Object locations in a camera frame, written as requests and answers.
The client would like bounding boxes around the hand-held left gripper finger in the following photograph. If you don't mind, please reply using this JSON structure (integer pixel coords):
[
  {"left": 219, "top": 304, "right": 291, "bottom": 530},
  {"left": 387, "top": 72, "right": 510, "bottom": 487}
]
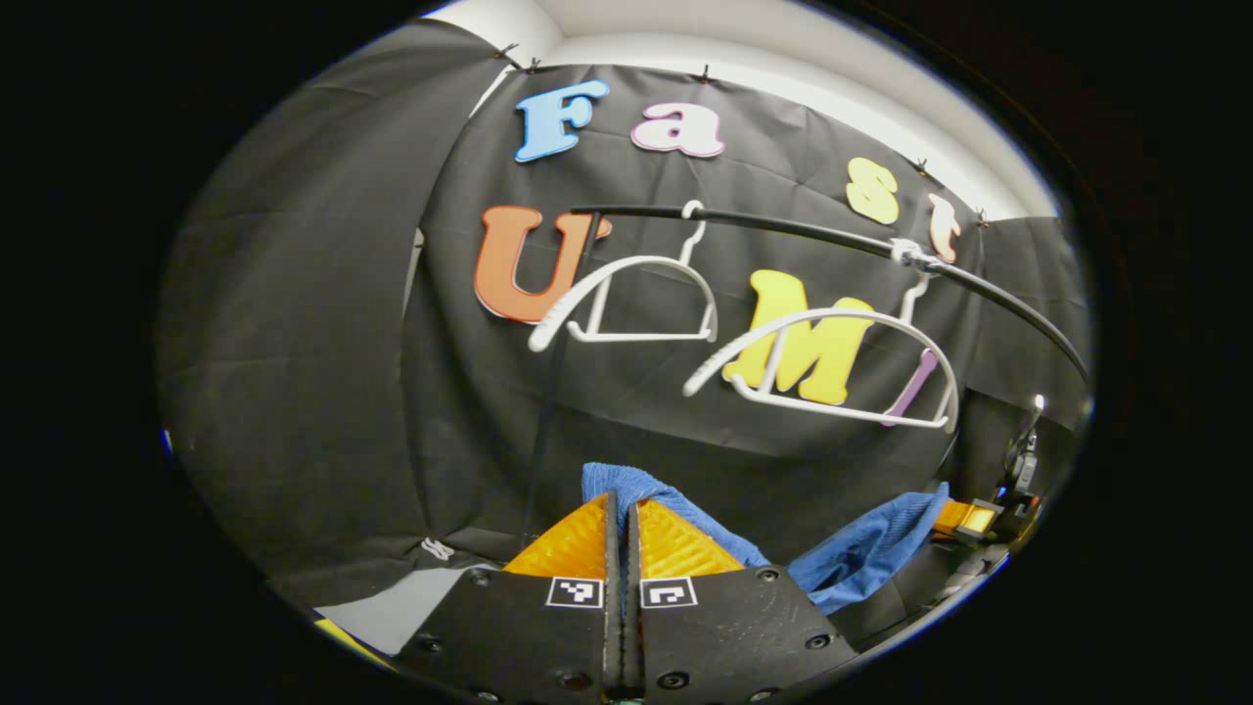
[
  {"left": 626, "top": 494, "right": 860, "bottom": 705},
  {"left": 392, "top": 493, "right": 625, "bottom": 705}
]

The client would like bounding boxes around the blue corduroy jacket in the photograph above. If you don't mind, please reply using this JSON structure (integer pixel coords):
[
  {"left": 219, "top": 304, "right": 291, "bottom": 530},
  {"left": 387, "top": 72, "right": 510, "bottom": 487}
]
[{"left": 582, "top": 462, "right": 951, "bottom": 616}]

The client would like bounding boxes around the white clothes hanger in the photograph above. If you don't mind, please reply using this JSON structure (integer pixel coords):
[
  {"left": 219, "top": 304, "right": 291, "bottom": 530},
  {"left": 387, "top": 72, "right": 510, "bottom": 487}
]
[
  {"left": 529, "top": 201, "right": 719, "bottom": 353},
  {"left": 682, "top": 238, "right": 960, "bottom": 434}
]

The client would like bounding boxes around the black clothes rack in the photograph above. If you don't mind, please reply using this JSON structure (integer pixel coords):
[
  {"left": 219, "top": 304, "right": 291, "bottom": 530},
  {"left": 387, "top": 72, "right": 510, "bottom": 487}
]
[{"left": 519, "top": 203, "right": 1091, "bottom": 549}]

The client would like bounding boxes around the black backdrop cloth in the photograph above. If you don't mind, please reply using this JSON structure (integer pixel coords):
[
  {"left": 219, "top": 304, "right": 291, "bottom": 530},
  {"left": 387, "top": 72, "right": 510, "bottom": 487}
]
[{"left": 157, "top": 20, "right": 1092, "bottom": 613}]

